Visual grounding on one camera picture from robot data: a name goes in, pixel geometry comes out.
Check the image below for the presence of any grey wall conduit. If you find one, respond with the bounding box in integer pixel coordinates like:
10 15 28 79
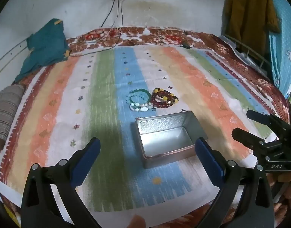
0 39 29 78

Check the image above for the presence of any green glass bangle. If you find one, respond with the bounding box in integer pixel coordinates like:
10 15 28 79
130 88 152 100

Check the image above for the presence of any pastel striped cloth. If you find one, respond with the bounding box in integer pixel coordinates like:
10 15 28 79
0 45 279 224

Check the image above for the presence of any yellow amber bead bracelet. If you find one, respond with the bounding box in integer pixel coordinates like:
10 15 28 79
152 88 175 100

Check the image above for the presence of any white cable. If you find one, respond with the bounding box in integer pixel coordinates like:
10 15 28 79
83 0 120 44

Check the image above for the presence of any person's left hand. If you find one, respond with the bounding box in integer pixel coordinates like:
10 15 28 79
126 215 146 228

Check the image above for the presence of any person's right hand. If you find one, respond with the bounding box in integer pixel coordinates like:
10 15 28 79
277 171 291 184

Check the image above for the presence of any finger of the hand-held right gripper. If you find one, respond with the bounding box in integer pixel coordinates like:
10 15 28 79
246 109 291 136
231 127 280 153

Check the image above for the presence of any mustard yellow jacket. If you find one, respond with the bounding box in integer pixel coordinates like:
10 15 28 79
222 0 280 60

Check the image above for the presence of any grey striped rolled fabric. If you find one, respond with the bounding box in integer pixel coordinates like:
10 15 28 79
0 84 26 145

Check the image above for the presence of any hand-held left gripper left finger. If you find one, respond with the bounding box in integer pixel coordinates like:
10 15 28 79
21 137 101 228

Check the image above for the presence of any blue printed curtain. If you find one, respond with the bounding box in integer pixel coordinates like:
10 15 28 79
266 0 291 98

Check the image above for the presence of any rectangular silver tin box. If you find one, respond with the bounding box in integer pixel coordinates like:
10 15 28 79
131 110 208 169

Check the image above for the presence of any teal cloth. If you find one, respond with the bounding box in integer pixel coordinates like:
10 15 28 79
14 18 70 83

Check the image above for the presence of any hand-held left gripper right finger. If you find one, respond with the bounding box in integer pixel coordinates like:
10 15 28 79
195 137 274 228

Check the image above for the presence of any white wire rack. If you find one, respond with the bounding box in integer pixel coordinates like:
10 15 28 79
219 34 274 77

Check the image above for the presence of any black cable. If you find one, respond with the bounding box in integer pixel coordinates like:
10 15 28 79
101 0 115 28
69 0 124 57

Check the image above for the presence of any turquoise bead bracelet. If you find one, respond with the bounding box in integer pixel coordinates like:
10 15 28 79
126 93 151 108

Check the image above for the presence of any dark red bead bracelet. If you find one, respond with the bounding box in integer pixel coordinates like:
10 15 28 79
150 93 179 109

